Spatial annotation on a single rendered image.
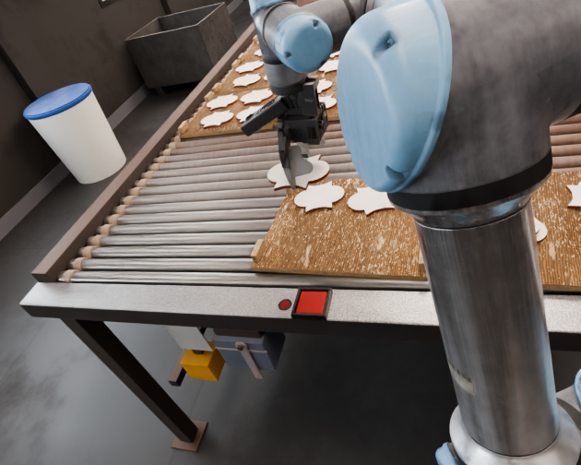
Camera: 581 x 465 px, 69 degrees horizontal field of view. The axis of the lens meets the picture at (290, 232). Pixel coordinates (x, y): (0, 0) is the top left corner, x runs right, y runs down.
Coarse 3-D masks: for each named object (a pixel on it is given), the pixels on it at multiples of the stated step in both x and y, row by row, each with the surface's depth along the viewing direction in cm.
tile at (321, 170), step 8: (312, 160) 92; (272, 168) 94; (280, 168) 93; (320, 168) 89; (328, 168) 88; (272, 176) 92; (280, 176) 91; (304, 176) 88; (312, 176) 88; (320, 176) 87; (280, 184) 89; (288, 184) 88; (296, 184) 87; (304, 184) 86
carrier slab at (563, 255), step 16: (560, 176) 99; (576, 176) 97; (544, 192) 96; (560, 192) 95; (544, 208) 93; (560, 208) 92; (544, 224) 89; (560, 224) 88; (576, 224) 87; (544, 240) 86; (560, 240) 85; (576, 240) 84; (544, 256) 83; (560, 256) 82; (576, 256) 82; (544, 272) 81; (560, 272) 80; (576, 272) 79; (544, 288) 80; (560, 288) 79; (576, 288) 77
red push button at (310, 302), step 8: (304, 296) 93; (312, 296) 92; (320, 296) 92; (304, 304) 91; (312, 304) 91; (320, 304) 90; (296, 312) 90; (304, 312) 90; (312, 312) 89; (320, 312) 89
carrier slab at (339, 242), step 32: (352, 192) 115; (288, 224) 112; (320, 224) 108; (352, 224) 105; (384, 224) 102; (288, 256) 103; (320, 256) 100; (352, 256) 97; (384, 256) 94; (416, 256) 92
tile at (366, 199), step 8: (360, 192) 113; (368, 192) 112; (376, 192) 111; (384, 192) 110; (352, 200) 111; (360, 200) 110; (368, 200) 109; (376, 200) 108; (384, 200) 108; (352, 208) 109; (360, 208) 108; (368, 208) 107; (376, 208) 106; (384, 208) 106; (392, 208) 105
